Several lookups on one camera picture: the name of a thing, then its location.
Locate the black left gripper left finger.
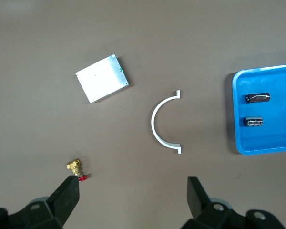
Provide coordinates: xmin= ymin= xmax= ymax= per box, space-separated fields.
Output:
xmin=8 ymin=176 xmax=80 ymax=229

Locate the dark brown relay block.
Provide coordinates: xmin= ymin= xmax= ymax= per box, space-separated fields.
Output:
xmin=245 ymin=92 xmax=271 ymax=104

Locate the silver metal plate module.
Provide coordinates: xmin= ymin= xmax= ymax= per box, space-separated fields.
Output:
xmin=75 ymin=54 xmax=130 ymax=104

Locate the blue plastic tray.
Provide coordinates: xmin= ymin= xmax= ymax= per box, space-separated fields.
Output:
xmin=231 ymin=62 xmax=286 ymax=156

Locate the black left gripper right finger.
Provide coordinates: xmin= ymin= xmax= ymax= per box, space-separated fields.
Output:
xmin=181 ymin=176 xmax=246 ymax=229

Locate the small dark connector block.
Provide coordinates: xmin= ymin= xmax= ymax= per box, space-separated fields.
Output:
xmin=243 ymin=116 xmax=264 ymax=128

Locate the white semicircular pipe clamp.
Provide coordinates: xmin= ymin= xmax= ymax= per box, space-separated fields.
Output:
xmin=150 ymin=89 xmax=183 ymax=156

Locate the brass valve red handle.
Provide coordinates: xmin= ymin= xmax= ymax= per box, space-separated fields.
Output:
xmin=66 ymin=158 xmax=90 ymax=183

